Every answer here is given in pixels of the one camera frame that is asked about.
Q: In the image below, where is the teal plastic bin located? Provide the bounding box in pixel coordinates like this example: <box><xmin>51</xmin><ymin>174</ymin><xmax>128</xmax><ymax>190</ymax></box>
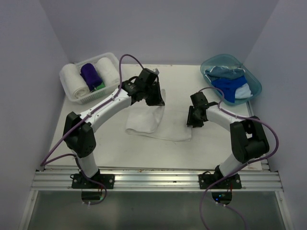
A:
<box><xmin>200</xmin><ymin>54</ymin><xmax>262</xmax><ymax>106</ymax></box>

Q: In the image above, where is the light blue towel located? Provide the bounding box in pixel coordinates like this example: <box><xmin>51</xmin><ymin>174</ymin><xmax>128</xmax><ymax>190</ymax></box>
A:
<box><xmin>235</xmin><ymin>88</ymin><xmax>253</xmax><ymax>99</ymax></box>

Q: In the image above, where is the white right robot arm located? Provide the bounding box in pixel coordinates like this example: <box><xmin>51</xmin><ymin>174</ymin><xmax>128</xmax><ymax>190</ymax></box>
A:
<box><xmin>187</xmin><ymin>92</ymin><xmax>270</xmax><ymax>188</ymax></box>

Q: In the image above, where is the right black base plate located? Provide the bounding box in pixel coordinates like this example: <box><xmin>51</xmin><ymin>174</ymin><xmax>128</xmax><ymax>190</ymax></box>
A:
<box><xmin>198</xmin><ymin>171</ymin><xmax>242</xmax><ymax>189</ymax></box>

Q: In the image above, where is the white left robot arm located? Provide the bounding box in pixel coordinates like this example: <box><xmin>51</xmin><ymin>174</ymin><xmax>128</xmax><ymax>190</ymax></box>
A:
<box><xmin>63</xmin><ymin>68</ymin><xmax>165</xmax><ymax>188</ymax></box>

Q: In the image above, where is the large white rolled towel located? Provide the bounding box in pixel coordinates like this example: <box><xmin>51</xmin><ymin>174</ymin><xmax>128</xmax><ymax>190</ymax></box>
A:
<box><xmin>59</xmin><ymin>64</ymin><xmax>90</xmax><ymax>100</ymax></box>

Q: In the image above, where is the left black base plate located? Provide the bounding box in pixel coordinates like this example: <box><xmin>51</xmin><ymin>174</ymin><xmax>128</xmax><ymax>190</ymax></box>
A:
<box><xmin>70</xmin><ymin>173</ymin><xmax>115</xmax><ymax>189</ymax></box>

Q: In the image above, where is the denim blue cloth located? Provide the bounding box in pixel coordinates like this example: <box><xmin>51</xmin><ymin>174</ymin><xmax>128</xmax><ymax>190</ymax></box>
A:
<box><xmin>205</xmin><ymin>66</ymin><xmax>245</xmax><ymax>81</ymax></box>

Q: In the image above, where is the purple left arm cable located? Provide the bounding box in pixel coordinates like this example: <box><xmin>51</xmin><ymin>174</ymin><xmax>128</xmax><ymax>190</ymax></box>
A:
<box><xmin>40</xmin><ymin>54</ymin><xmax>144</xmax><ymax>192</ymax></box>

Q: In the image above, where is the white plastic basket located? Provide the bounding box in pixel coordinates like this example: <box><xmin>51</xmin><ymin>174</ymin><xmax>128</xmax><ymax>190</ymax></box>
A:
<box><xmin>59</xmin><ymin>52</ymin><xmax>128</xmax><ymax>104</ymax></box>

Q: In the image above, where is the aluminium rail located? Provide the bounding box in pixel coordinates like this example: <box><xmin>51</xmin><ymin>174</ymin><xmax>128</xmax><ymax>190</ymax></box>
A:
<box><xmin>31</xmin><ymin>167</ymin><xmax>283</xmax><ymax>192</ymax></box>

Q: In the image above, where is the purple towel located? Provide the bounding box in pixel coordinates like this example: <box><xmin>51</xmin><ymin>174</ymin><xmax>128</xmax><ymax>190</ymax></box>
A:
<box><xmin>81</xmin><ymin>63</ymin><xmax>102</xmax><ymax>91</ymax></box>

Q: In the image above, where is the green rolled towel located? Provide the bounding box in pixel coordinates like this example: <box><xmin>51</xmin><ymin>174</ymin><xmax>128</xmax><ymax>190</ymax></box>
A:
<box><xmin>95</xmin><ymin>82</ymin><xmax>106</xmax><ymax>91</ymax></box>

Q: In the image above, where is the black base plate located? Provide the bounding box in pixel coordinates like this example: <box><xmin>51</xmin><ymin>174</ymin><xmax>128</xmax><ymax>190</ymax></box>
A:
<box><xmin>70</xmin><ymin>173</ymin><xmax>115</xmax><ymax>189</ymax></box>
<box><xmin>198</xmin><ymin>171</ymin><xmax>242</xmax><ymax>189</ymax></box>

